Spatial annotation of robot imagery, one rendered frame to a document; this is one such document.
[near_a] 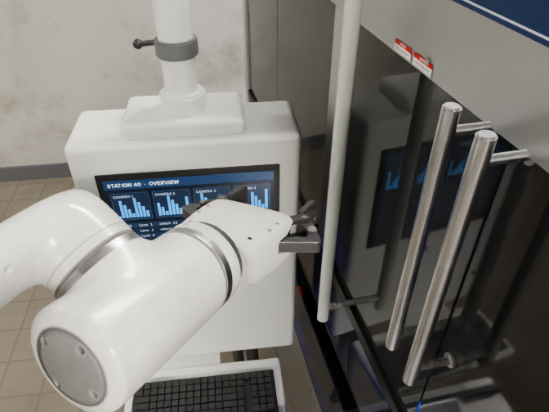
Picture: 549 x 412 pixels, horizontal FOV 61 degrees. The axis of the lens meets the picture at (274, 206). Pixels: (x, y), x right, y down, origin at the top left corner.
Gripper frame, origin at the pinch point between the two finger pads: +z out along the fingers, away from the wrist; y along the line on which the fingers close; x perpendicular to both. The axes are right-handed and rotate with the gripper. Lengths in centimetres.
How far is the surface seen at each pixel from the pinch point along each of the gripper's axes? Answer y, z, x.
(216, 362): -37, 47, -78
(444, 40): 14.7, 13.7, 19.8
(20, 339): -174, 77, -144
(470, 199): 21.5, -1.1, 6.1
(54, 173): -270, 190, -105
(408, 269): 16.2, 7.4, -7.9
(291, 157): -15.9, 43.6, -7.9
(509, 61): 22.0, 4.6, 18.7
